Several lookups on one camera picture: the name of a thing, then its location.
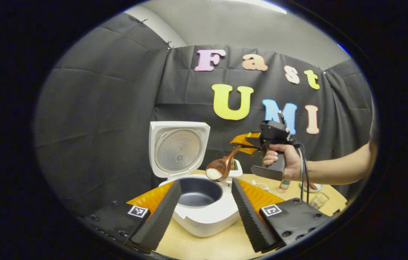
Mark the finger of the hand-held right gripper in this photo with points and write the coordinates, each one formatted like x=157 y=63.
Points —
x=249 y=138
x=254 y=149

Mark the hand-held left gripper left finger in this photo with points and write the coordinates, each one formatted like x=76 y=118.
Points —
x=164 y=216

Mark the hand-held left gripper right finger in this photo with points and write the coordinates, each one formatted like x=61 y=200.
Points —
x=247 y=216

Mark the wooden spoon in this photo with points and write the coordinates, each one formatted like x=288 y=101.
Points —
x=220 y=167

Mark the white rice cooker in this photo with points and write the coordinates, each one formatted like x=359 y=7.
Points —
x=204 y=220

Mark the clear chopstick holder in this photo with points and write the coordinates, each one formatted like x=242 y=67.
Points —
x=319 y=200

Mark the white toaster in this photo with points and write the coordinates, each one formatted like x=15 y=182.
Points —
x=238 y=171

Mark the clear plastic bottle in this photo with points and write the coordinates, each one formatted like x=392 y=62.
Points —
x=284 y=185

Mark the brown meat patty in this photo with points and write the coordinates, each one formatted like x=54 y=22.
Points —
x=311 y=186

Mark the pale green plate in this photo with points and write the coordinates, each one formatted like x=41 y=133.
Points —
x=317 y=189

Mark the black backdrop cloth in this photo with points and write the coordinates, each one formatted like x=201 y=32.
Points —
x=99 y=108

